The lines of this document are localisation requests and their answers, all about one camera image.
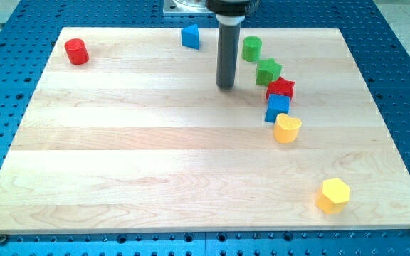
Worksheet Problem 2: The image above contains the yellow heart block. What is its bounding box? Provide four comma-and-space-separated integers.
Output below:
273, 113, 302, 144

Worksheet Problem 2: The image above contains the red cylinder block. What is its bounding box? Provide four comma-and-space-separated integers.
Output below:
64, 38, 89, 65

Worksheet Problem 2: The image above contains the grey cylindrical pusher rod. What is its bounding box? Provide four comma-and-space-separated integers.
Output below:
216, 14, 245, 90

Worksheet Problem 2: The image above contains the red star block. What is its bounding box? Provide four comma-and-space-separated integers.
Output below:
265, 77, 295, 101

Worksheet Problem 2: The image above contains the light wooden board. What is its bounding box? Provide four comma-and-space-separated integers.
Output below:
0, 27, 410, 234

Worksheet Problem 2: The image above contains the blue triangle block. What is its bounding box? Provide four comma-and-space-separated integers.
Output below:
181, 24, 199, 50

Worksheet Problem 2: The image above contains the blue cube block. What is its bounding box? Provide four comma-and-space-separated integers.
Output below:
265, 94, 290, 123

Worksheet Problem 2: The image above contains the green star block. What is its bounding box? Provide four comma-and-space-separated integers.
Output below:
256, 58, 283, 86

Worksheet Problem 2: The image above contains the yellow hexagon block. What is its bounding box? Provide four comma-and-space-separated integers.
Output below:
315, 178, 351, 214

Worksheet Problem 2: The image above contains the black robot arm flange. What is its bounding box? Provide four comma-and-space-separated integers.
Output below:
205, 0, 261, 16

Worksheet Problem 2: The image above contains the green cylinder block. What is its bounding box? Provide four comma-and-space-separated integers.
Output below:
242, 36, 262, 62

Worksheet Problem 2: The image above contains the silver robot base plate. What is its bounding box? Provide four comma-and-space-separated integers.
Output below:
162, 0, 211, 16

